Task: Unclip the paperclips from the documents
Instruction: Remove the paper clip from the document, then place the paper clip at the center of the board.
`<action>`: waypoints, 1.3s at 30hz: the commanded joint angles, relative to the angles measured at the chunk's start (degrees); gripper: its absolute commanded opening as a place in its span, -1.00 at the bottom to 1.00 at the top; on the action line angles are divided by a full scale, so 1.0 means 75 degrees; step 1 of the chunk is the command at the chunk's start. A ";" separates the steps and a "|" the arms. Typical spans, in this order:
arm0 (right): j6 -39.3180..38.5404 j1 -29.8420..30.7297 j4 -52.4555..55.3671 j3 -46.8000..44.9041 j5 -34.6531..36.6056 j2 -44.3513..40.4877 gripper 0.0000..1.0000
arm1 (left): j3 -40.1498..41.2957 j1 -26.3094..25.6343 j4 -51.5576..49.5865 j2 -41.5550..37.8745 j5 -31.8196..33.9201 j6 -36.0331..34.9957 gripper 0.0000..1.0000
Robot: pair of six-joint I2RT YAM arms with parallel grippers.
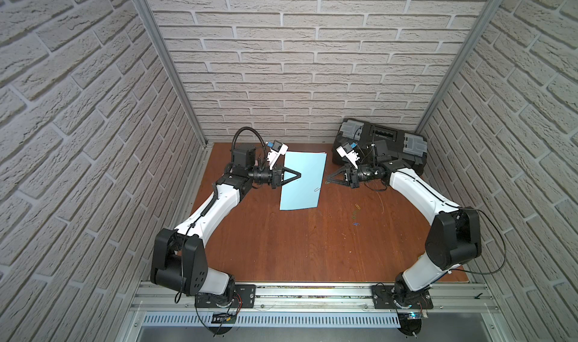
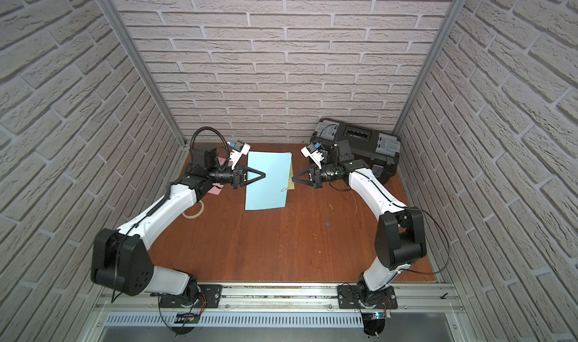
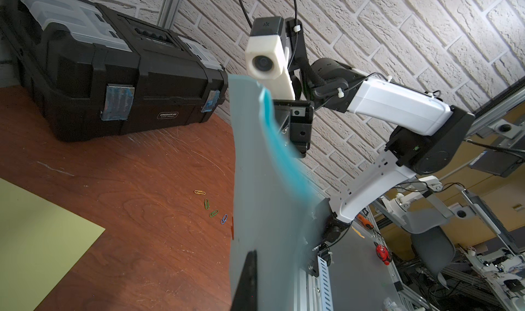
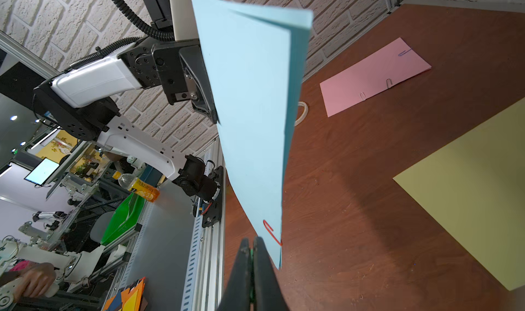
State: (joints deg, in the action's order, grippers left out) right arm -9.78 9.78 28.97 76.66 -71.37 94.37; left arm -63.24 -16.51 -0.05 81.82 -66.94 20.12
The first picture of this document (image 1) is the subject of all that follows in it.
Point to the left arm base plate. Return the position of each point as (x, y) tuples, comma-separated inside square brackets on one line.
[(241, 295)]

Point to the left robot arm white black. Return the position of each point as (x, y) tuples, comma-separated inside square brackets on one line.
[(179, 259)]

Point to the black plastic toolbox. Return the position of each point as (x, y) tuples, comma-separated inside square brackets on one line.
[(395, 143)]

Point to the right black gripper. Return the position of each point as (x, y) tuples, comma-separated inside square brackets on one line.
[(330, 179)]

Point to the aluminium front rail frame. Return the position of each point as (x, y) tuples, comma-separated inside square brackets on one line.
[(441, 308)]

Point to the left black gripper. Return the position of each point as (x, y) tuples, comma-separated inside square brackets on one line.
[(277, 177)]

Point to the left corner aluminium post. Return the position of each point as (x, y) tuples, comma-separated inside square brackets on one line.
[(147, 17)]

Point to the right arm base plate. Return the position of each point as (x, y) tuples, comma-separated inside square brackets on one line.
[(396, 297)]

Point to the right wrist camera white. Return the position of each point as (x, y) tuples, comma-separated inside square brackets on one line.
[(347, 152)]

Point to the right corner aluminium post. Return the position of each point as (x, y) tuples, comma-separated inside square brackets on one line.
[(471, 40)]

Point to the corner aluminium post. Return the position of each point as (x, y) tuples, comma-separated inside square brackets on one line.
[(147, 17), (471, 40)]

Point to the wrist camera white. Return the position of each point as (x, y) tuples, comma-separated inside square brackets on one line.
[(276, 149), (347, 152)]

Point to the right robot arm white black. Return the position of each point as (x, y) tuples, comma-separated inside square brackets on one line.
[(454, 236)]

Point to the light blue paper sheet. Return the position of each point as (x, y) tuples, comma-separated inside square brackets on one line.
[(300, 194)]

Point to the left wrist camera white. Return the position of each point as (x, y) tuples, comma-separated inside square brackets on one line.
[(276, 149)]

